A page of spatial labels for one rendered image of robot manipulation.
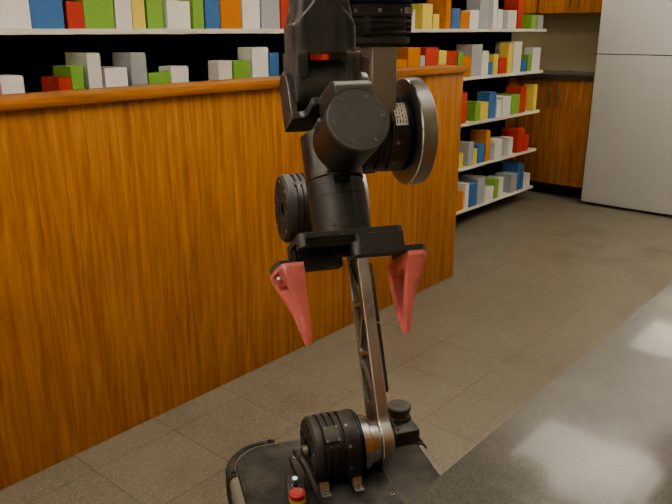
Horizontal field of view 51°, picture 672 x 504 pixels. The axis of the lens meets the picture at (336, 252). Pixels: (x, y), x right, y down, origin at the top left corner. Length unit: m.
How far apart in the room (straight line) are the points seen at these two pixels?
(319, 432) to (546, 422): 1.02
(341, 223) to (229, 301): 2.06
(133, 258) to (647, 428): 1.88
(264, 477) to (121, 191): 1.01
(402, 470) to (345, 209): 1.30
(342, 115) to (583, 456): 0.38
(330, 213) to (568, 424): 0.32
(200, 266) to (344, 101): 1.99
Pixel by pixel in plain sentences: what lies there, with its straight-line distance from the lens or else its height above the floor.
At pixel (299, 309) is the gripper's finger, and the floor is 1.08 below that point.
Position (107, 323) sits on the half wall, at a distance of 2.40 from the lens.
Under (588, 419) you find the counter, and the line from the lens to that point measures 0.78.
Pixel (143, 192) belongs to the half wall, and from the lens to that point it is 2.37.
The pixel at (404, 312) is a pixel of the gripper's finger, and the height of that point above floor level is 1.06.
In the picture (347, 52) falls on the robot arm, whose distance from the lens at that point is 0.71.
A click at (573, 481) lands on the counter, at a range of 0.68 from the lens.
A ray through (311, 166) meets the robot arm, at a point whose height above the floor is 1.19.
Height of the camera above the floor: 1.32
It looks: 18 degrees down
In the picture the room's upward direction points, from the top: straight up
